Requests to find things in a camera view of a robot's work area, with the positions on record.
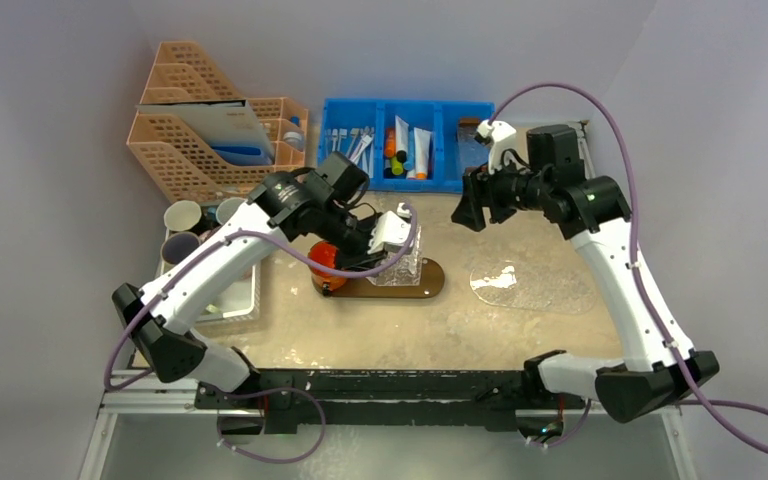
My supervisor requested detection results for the orange translucent cup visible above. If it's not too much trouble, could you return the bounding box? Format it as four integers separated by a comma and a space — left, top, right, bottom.
308, 241, 348, 296

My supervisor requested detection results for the clear glass toothbrush holder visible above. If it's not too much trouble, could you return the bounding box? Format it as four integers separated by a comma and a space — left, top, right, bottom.
367, 228, 422, 287

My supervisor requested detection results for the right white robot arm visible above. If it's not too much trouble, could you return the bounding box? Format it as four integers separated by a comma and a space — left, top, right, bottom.
451, 120, 720, 423

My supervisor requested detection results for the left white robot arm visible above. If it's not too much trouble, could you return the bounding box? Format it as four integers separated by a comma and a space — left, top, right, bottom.
112, 153, 419, 409

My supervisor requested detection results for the brown wooden oval tray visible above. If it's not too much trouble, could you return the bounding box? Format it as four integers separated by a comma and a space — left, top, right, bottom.
325, 258, 446, 299

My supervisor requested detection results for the yellow green small tube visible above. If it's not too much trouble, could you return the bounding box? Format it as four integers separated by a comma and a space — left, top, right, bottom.
389, 156, 405, 178

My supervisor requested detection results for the blue plastic compartment bin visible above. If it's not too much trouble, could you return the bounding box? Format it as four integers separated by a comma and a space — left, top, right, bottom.
317, 98, 495, 194

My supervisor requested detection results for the orange small tube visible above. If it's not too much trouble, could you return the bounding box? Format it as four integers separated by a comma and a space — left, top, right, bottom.
383, 128, 397, 159

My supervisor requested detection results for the white paper folder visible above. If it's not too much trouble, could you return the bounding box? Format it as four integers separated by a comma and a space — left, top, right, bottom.
137, 100, 275, 166

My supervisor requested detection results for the cream ceramic mug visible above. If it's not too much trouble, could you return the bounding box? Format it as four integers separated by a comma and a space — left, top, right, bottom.
163, 200, 202, 232

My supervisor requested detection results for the purple ceramic mug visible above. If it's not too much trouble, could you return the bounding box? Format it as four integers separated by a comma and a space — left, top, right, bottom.
160, 231, 201, 265

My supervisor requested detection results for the peach plastic desk organizer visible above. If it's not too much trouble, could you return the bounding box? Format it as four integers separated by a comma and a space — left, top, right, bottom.
127, 40, 309, 203

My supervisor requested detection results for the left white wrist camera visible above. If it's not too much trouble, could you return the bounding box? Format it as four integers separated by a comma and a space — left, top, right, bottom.
367, 209, 412, 254

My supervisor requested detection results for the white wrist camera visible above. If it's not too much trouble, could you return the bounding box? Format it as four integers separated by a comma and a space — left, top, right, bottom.
475, 119, 517, 174
367, 209, 412, 254

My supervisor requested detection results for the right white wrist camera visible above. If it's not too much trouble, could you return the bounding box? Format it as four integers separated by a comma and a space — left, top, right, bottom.
475, 119, 517, 174

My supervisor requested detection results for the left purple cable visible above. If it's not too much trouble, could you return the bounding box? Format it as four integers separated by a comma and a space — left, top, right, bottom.
102, 201, 420, 465

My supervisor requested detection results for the purple cable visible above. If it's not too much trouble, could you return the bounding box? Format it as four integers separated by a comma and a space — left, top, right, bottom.
102, 201, 420, 465
487, 82, 768, 458

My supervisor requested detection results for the black aluminium base frame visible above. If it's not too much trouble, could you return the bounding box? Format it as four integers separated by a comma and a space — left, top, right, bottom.
99, 367, 624, 439

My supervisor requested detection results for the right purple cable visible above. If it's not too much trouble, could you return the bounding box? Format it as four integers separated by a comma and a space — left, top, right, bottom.
487, 82, 768, 458

